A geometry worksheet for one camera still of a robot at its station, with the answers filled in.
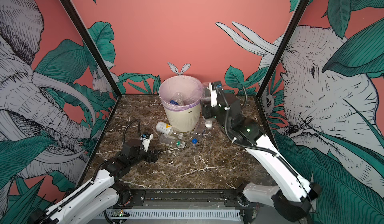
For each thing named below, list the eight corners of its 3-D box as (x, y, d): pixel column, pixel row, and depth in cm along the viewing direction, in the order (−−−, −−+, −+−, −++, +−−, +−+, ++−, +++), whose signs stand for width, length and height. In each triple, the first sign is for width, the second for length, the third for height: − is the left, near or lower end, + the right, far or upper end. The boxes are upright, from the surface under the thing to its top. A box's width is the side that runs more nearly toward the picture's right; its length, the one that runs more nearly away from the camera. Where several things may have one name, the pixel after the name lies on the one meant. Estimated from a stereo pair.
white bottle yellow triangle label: (156, 131, 101) (154, 126, 96) (161, 125, 105) (159, 120, 99) (180, 141, 97) (179, 136, 92) (184, 134, 100) (183, 129, 95)
